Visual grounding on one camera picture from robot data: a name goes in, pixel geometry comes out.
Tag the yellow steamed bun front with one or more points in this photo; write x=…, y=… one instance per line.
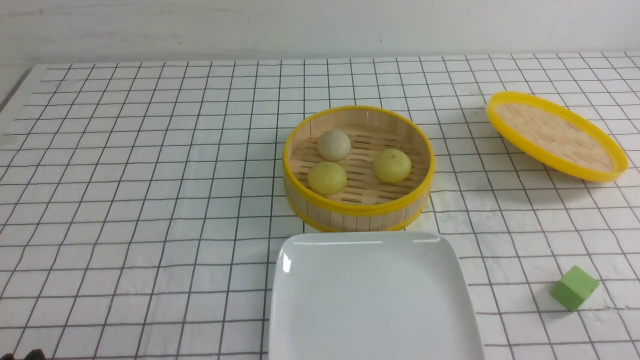
x=327, y=178

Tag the yellow bamboo steamer basket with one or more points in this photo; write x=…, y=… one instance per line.
x=365, y=203

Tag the white square plate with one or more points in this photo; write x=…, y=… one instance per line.
x=388, y=295

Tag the yellow steamed bun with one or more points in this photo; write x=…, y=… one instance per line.
x=327, y=178
x=392, y=166

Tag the white checkered tablecloth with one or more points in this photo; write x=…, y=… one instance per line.
x=143, y=204

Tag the green cube block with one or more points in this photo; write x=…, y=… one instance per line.
x=574, y=288

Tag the beige steamed bun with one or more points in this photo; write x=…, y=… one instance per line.
x=334, y=145

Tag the yellow bamboo steamer lid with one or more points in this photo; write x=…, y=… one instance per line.
x=556, y=136

